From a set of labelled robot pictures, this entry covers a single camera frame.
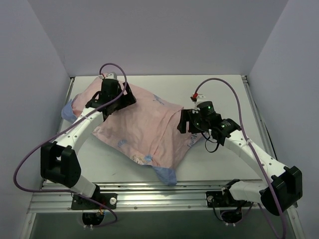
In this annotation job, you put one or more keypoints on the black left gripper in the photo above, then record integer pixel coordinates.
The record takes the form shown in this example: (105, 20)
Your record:
(115, 104)

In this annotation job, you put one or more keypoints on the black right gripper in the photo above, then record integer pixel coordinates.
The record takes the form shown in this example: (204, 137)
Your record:
(188, 120)

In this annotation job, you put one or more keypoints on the blue printed pillowcase pink inside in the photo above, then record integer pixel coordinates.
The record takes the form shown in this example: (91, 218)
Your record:
(146, 132)

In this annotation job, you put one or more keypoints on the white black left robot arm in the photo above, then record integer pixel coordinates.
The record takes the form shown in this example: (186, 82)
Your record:
(58, 159)

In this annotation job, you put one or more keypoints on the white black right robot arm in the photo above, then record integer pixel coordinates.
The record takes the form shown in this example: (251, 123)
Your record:
(281, 186)

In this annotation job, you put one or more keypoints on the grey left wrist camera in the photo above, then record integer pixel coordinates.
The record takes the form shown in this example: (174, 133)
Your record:
(111, 76)

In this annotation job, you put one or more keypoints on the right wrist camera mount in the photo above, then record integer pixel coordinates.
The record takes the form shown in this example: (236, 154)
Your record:
(197, 98)

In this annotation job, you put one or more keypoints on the aluminium table edge rail right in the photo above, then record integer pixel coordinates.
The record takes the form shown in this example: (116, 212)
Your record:
(263, 131)

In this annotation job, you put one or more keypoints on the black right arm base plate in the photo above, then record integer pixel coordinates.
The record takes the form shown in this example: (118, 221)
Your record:
(218, 199)

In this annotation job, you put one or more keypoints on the aluminium front rail frame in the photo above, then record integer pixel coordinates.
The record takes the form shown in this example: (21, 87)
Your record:
(133, 197)

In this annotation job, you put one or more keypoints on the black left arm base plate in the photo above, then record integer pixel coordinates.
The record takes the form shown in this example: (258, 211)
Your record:
(107, 199)

